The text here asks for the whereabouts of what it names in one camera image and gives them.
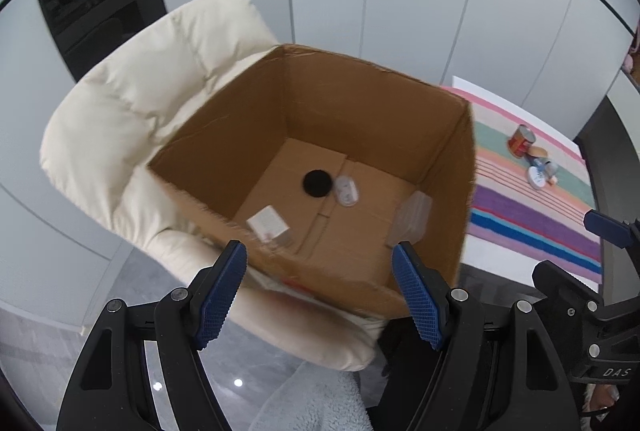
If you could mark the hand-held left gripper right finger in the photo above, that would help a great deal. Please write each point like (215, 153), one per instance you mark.
(417, 296)

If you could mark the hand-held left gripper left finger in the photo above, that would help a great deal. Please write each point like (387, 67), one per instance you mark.
(220, 296)

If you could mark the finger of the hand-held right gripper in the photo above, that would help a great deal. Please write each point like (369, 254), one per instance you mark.
(565, 286)
(607, 227)

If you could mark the translucent square container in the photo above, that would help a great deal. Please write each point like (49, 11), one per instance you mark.
(412, 218)

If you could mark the white round compact blue print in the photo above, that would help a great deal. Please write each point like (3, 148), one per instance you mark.
(537, 177)

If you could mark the small white square box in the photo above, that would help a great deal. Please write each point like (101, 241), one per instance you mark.
(267, 222)

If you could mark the beige makeup sponge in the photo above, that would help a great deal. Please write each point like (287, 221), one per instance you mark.
(539, 152)

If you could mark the brown jar with silver lid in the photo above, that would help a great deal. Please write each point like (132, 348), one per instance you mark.
(521, 141)

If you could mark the small clear jar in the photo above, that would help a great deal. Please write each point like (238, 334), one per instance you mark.
(346, 191)

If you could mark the black round compact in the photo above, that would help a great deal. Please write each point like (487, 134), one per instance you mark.
(316, 183)

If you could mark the brown cardboard box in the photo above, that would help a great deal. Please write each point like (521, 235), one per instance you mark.
(350, 111)

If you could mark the striped colourful towel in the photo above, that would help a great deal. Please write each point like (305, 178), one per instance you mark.
(525, 231)

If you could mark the person's legs in black pants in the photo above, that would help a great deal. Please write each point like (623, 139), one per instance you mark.
(395, 361)

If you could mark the light blue fluffy garment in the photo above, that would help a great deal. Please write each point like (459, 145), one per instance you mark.
(325, 403)

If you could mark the cream padded chair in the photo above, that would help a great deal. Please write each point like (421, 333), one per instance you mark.
(125, 111)

